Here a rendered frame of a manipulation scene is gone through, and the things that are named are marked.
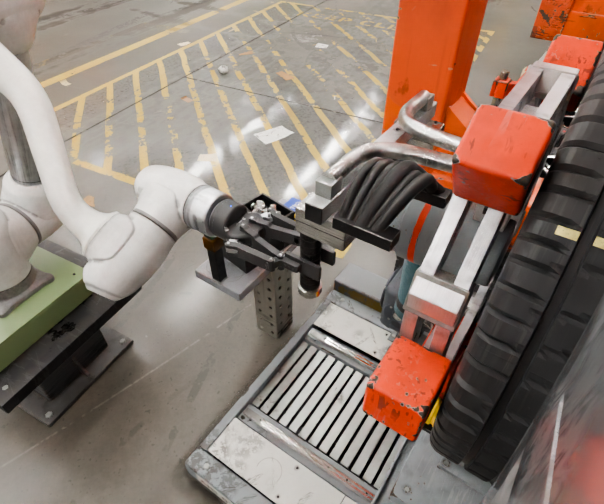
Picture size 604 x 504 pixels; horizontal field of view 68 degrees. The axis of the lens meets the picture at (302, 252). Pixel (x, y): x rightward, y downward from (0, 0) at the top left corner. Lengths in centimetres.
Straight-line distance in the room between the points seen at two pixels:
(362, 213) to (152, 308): 137
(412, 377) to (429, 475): 70
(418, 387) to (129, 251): 55
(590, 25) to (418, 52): 197
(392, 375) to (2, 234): 111
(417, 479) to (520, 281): 83
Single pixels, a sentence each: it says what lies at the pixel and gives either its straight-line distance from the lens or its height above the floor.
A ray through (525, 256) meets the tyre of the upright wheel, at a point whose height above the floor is 106.
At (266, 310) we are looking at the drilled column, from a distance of 159.
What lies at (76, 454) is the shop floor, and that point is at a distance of 162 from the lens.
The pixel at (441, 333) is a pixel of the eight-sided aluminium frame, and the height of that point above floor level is 92.
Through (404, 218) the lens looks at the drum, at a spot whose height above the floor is 89.
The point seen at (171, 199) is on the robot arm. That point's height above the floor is 86.
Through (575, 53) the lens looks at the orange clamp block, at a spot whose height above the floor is 111.
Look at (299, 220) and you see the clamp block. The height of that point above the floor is 93.
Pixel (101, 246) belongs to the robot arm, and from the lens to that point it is 87.
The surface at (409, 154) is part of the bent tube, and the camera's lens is 71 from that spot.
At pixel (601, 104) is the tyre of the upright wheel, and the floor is 116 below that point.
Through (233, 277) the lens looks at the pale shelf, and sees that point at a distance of 127.
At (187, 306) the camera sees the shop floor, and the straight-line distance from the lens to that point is 183.
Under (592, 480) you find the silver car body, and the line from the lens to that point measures 23.
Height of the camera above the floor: 136
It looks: 43 degrees down
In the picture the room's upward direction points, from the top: straight up
